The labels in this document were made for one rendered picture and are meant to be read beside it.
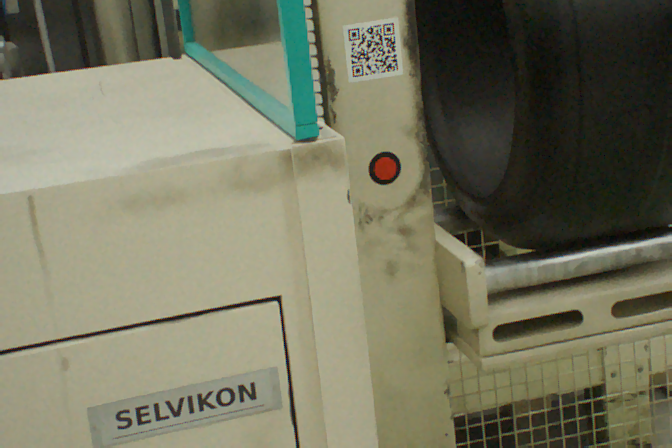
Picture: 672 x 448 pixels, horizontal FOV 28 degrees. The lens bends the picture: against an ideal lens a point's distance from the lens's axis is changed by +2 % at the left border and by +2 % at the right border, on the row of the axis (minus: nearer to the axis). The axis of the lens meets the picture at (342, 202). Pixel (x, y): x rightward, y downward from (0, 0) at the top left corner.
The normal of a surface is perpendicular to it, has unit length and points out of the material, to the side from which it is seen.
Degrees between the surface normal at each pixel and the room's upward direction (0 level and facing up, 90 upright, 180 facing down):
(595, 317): 90
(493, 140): 47
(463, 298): 90
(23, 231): 90
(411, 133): 90
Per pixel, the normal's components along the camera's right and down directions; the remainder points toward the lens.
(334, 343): 0.27, 0.23
